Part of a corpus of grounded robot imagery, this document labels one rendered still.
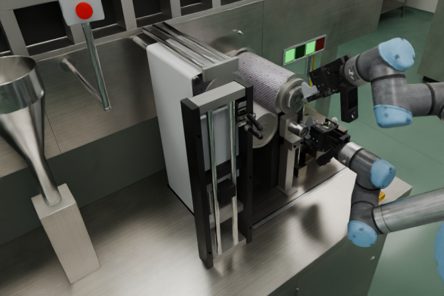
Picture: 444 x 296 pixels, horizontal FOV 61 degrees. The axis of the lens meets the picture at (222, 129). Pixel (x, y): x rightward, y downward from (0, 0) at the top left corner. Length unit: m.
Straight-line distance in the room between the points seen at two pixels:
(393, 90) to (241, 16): 0.66
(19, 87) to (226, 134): 0.45
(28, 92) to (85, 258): 0.53
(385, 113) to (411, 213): 0.28
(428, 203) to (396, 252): 1.42
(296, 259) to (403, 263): 1.31
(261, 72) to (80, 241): 0.72
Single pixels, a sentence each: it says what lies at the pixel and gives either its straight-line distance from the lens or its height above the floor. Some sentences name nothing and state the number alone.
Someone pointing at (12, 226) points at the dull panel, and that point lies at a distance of 1.36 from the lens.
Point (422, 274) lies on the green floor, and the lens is 2.41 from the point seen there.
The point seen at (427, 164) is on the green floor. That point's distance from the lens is 3.12.
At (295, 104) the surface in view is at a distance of 1.17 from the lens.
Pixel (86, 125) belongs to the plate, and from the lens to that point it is 1.22.
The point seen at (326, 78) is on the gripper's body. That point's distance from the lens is 1.04.
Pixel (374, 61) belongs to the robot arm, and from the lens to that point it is 0.93.
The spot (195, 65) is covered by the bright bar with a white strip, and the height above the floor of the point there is 1.44.
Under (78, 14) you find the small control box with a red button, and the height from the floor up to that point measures 1.63.
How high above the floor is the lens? 1.84
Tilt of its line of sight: 35 degrees down
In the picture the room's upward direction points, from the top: 3 degrees counter-clockwise
